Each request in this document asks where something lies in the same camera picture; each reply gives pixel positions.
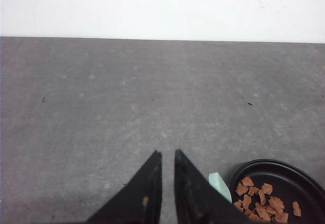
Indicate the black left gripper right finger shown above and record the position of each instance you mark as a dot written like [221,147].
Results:
[196,200]

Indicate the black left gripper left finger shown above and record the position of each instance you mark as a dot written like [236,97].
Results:
[139,201]

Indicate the black frying pan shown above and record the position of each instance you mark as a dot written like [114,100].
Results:
[313,193]

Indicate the brown beef pieces pile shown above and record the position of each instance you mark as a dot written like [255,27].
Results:
[269,199]

